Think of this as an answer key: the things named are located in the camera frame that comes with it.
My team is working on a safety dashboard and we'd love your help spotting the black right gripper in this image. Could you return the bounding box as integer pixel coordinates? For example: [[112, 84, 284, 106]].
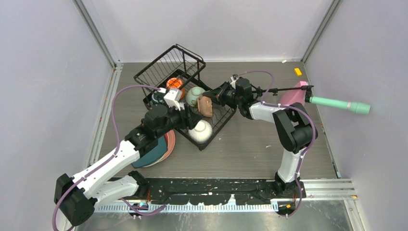
[[203, 81, 242, 107]]

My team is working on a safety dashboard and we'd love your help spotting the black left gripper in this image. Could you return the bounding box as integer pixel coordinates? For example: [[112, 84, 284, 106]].
[[155, 102, 201, 139]]

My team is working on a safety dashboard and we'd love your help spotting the brown striped bowl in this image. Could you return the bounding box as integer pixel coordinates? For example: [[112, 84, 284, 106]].
[[197, 96, 213, 117]]

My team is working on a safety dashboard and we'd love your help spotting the white blue-rimmed bowl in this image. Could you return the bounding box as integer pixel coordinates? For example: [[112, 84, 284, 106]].
[[188, 120, 213, 144]]

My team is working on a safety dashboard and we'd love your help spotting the light green bowl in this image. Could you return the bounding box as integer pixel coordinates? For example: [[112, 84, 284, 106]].
[[186, 87, 205, 107]]

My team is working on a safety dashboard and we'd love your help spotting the orange mug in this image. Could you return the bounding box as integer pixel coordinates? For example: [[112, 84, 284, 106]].
[[166, 77, 185, 99]]

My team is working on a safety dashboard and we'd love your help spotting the dark green mug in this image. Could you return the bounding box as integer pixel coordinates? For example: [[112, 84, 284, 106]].
[[151, 92, 166, 104]]

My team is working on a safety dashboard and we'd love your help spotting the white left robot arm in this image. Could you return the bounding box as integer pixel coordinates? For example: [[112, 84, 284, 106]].
[[53, 103, 203, 227]]

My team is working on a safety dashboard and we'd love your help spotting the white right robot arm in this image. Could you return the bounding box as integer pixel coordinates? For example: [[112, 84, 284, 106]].
[[203, 77, 318, 198]]

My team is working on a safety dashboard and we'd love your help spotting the pink round plate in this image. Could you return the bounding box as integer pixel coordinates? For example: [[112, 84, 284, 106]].
[[155, 130, 176, 164]]

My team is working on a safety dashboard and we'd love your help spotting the black mini tripod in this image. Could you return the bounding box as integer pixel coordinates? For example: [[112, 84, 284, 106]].
[[252, 85, 314, 98]]

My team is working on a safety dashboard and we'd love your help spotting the teal square plate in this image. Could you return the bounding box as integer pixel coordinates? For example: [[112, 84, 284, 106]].
[[131, 136, 167, 168]]

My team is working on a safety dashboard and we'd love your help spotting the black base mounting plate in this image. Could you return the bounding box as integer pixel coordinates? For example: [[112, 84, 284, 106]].
[[138, 178, 306, 205]]

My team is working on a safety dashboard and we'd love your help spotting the pink wedge object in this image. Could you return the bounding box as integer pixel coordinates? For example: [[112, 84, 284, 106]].
[[278, 81, 309, 106]]

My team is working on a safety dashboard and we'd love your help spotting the yellow small block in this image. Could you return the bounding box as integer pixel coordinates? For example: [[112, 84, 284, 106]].
[[294, 68, 302, 77]]

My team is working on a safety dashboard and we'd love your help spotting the mint green microphone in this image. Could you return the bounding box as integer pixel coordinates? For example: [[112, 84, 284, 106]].
[[305, 96, 370, 115]]

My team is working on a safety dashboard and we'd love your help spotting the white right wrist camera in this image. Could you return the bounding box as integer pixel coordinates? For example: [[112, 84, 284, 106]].
[[230, 74, 242, 90]]

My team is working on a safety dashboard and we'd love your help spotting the black wire dish rack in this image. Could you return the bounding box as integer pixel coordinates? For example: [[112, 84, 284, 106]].
[[133, 44, 236, 151]]

